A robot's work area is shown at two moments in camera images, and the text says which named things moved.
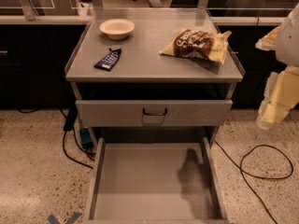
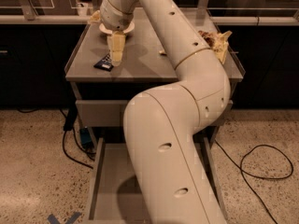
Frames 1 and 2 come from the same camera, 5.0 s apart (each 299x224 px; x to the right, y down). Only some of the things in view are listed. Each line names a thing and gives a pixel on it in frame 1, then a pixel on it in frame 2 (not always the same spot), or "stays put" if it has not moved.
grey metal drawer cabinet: (129, 94) stays put
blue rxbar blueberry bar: (108, 62) stays put
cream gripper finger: (269, 41) -> (95, 17)
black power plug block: (71, 118) stays put
